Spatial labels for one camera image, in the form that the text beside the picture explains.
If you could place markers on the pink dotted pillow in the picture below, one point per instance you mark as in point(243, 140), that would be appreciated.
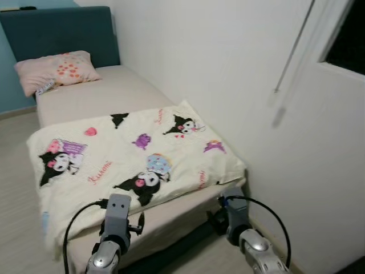
point(57, 71)

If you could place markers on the blue upholstered bed frame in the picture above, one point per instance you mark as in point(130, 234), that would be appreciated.
point(57, 31)

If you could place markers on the cream cartoon print blanket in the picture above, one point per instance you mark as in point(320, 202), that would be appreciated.
point(125, 154)

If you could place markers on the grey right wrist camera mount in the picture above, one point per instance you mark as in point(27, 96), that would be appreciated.
point(237, 208)

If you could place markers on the white blind wand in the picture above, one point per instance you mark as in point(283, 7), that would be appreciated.
point(293, 45)

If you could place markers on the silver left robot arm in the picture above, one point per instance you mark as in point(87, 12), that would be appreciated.
point(105, 257)

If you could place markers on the dark window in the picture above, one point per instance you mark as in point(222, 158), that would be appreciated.
point(348, 34)

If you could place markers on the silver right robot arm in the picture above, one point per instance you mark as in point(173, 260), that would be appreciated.
point(262, 254)

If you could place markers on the black wardrobe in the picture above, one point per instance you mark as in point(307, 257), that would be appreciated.
point(353, 267)

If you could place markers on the black remote control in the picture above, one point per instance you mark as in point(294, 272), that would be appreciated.
point(27, 8)

